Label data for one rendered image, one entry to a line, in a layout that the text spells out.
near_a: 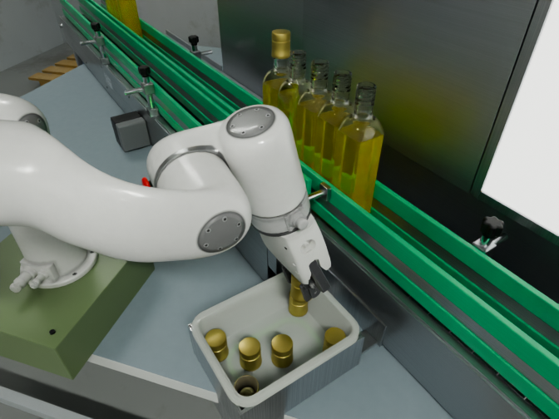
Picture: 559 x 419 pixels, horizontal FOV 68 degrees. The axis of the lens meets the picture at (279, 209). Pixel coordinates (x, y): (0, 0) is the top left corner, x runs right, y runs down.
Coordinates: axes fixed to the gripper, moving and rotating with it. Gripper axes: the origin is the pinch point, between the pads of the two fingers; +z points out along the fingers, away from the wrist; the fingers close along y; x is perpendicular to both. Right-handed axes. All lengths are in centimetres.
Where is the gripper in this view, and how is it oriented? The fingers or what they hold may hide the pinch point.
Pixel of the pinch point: (302, 278)
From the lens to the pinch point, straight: 62.3
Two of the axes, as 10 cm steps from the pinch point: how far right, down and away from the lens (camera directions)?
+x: -7.9, 5.5, -2.6
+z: 2.2, 6.6, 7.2
